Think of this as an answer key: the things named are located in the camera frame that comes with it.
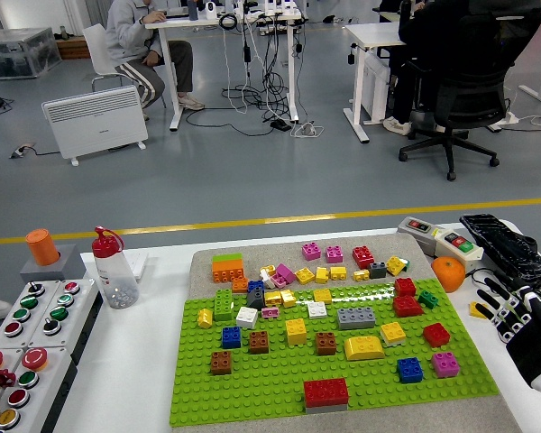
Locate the white chair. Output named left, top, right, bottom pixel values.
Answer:
left=81, top=23, right=168, bottom=109

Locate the grey switch box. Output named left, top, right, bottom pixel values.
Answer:
left=397, top=216, right=447, bottom=256

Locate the grey floor socket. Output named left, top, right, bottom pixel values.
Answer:
left=8, top=142, right=37, bottom=160

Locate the white switch box green button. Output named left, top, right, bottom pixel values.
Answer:
left=434, top=227, right=485, bottom=272

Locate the white panel heater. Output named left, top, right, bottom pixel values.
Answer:
left=41, top=84, right=150, bottom=168

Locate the grey push-button box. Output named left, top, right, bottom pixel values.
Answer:
left=0, top=280, right=63, bottom=349
left=26, top=278, right=104, bottom=366

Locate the black office chair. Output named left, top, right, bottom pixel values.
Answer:
left=397, top=8, right=541, bottom=182

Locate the yellow curved brick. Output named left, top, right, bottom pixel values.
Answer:
left=344, top=336, right=386, bottom=362

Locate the orange cylinder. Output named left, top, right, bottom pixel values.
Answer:
left=25, top=228, right=61, bottom=266

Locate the grey square block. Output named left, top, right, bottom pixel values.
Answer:
left=19, top=244, right=87, bottom=284

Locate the tangled cable bundle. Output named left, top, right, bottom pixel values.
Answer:
left=184, top=13, right=307, bottom=136

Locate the long grey brick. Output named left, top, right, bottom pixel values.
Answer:
left=336, top=306, right=378, bottom=331

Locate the white desk cabinet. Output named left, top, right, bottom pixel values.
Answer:
left=360, top=50, right=396, bottom=123

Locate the large orange brick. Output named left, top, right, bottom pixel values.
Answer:
left=211, top=260, right=246, bottom=284

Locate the black wrapped keyboard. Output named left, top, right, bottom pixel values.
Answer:
left=459, top=213, right=541, bottom=290

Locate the white wall switch panel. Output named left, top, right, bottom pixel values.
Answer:
left=124, top=251, right=150, bottom=281

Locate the orange fruit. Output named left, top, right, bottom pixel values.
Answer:
left=431, top=255, right=466, bottom=293

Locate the thin black cable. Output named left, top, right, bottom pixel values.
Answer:
left=466, top=268, right=501, bottom=292

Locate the clear storage crate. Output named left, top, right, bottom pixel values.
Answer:
left=0, top=26, right=63, bottom=81

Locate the large red brick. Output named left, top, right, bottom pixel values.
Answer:
left=303, top=377, right=349, bottom=407

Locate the grey-brown mat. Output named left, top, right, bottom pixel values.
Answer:
left=170, top=232, right=522, bottom=433

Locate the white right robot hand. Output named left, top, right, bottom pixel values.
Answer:
left=475, top=275, right=541, bottom=416

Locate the wooden box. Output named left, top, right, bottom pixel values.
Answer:
left=56, top=38, right=92, bottom=60

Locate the seated person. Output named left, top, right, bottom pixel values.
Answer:
left=104, top=0, right=206, bottom=122
left=381, top=0, right=541, bottom=136

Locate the red square brick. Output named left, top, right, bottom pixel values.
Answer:
left=391, top=295, right=425, bottom=318
left=393, top=277, right=417, bottom=298
left=422, top=323, right=452, bottom=348
left=352, top=245, right=375, bottom=270

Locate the tall green brick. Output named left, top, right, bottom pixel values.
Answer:
left=213, top=288, right=234, bottom=322

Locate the clear bottle red cap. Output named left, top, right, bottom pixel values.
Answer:
left=91, top=226, right=141, bottom=310

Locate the brown square brick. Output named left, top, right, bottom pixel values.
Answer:
left=209, top=350, right=234, bottom=376
left=248, top=331, right=271, bottom=355
left=315, top=332, right=338, bottom=356

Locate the green studded baseplate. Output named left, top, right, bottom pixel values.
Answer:
left=169, top=278, right=500, bottom=428

